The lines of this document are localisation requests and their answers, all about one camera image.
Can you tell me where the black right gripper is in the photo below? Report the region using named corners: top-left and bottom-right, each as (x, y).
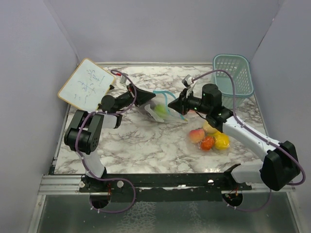
top-left (168, 88), bottom-right (210, 116)

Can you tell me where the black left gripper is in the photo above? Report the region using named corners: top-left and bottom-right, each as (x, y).
top-left (115, 83), bottom-right (156, 112)

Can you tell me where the blue zip clear bag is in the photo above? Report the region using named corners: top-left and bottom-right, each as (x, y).
top-left (137, 90), bottom-right (187, 123)

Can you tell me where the green fake spiky fruit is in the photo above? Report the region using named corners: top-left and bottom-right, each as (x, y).
top-left (154, 104), bottom-right (168, 118)

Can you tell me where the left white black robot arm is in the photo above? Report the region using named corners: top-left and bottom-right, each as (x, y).
top-left (64, 84), bottom-right (156, 192)

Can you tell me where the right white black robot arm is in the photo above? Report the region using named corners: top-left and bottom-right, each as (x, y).
top-left (168, 84), bottom-right (303, 191)

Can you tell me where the fake pink peach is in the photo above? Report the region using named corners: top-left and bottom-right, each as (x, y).
top-left (189, 129), bottom-right (205, 144)

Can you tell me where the fake tan pear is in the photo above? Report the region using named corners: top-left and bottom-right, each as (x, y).
top-left (202, 121), bottom-right (218, 134)

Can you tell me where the orange zip clear bag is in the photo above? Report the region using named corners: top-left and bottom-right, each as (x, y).
top-left (183, 118), bottom-right (230, 154)

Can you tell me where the fake orange tomato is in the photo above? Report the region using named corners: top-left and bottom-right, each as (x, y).
top-left (200, 136), bottom-right (215, 151)

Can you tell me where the fake yellow lemon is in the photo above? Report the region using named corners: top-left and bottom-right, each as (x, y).
top-left (214, 133), bottom-right (230, 150)

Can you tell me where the yellow framed whiteboard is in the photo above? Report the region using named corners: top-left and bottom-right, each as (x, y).
top-left (58, 58), bottom-right (115, 112)

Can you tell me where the teal plastic basket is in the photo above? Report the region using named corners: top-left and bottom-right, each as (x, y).
top-left (211, 54), bottom-right (254, 109)

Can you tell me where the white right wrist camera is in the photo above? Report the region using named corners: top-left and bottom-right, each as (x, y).
top-left (182, 75), bottom-right (195, 91)

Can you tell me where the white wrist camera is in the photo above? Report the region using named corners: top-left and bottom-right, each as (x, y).
top-left (182, 75), bottom-right (195, 91)
top-left (120, 74), bottom-right (127, 86)

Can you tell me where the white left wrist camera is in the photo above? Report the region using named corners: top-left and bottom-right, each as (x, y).
top-left (120, 74), bottom-right (127, 86)

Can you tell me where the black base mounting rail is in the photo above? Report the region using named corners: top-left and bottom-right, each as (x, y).
top-left (79, 171), bottom-right (252, 202)

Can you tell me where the aluminium extrusion rail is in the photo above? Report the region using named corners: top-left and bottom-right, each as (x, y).
top-left (38, 175), bottom-right (296, 195)

